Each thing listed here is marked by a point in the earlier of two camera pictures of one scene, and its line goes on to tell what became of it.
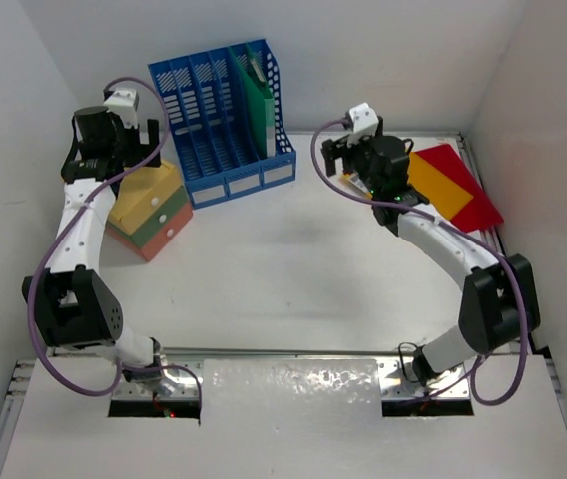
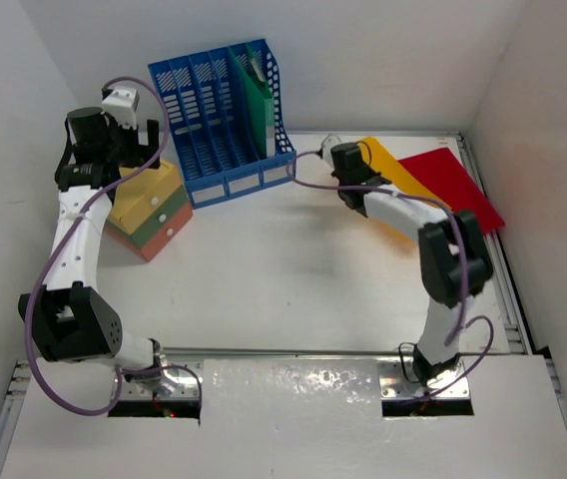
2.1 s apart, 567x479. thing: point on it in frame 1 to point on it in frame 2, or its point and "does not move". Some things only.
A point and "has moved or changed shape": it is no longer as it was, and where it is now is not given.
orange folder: [438, 190] has moved or changed shape
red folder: [479, 213] does not move
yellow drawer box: [140, 192] does not move
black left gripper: [139, 150] does not move
